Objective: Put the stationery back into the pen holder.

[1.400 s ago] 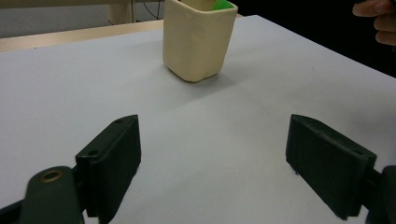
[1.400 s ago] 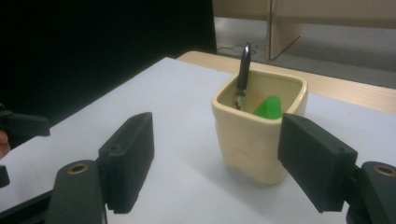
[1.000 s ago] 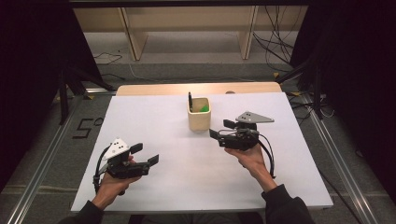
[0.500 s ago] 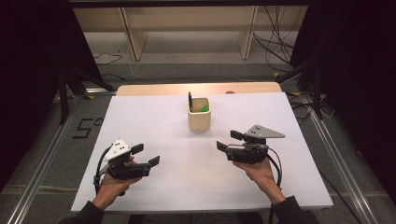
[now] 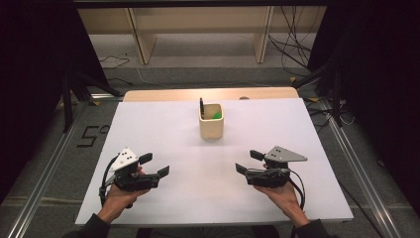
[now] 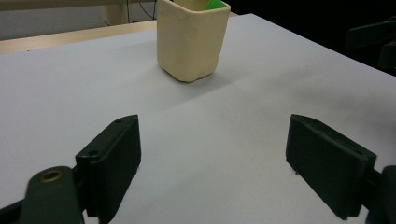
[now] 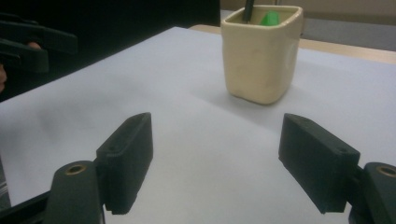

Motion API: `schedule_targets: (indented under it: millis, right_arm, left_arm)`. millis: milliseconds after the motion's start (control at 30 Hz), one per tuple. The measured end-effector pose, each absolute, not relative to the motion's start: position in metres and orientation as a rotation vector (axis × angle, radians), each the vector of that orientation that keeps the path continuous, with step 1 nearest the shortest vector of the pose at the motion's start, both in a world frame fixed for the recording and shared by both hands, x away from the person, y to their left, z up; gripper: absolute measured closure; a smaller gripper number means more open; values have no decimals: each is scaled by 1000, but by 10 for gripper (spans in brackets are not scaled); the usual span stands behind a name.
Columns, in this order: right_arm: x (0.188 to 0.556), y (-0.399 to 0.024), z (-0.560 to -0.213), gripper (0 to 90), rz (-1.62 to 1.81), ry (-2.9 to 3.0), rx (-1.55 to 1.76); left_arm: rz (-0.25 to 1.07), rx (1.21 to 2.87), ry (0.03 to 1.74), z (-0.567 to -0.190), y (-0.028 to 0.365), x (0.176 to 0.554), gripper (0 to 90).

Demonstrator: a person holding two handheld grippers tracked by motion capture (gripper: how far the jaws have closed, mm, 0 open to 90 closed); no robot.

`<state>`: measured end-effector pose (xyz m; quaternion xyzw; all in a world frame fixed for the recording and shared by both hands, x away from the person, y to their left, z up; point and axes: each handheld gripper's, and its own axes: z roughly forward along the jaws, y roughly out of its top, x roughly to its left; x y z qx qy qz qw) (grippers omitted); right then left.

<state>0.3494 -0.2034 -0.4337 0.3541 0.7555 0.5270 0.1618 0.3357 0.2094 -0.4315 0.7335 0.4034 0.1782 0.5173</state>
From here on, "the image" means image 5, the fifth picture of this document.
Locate black tripod stand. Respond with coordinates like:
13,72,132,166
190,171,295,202
60,70,124,133
291,59,345,128

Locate bundle of black cables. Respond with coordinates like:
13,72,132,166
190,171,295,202
267,6,319,77

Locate black metal bar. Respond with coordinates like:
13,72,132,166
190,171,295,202
72,0,331,10

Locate aluminium floor rail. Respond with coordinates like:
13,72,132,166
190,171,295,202
318,98,403,238
6,102,91,238

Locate black curtain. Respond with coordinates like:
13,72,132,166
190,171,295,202
0,0,111,202
308,0,420,212

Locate person's left hand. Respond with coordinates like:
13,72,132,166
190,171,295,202
97,167,151,223

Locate person's right hand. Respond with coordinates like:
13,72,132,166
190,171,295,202
253,180,307,224

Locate cream square cup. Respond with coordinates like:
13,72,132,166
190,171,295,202
198,103,225,140

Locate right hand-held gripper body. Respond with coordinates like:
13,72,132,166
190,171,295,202
246,145,309,188

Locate white table sheet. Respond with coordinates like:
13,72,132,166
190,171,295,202
74,97,355,227

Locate left hand-held gripper cable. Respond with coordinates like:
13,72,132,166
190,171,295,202
98,153,121,208

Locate light wooden shelf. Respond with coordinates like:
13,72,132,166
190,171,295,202
77,6,328,65

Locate thin black floor cable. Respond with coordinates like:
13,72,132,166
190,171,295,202
98,55,131,70

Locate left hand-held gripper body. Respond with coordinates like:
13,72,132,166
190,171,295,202
109,147,160,192

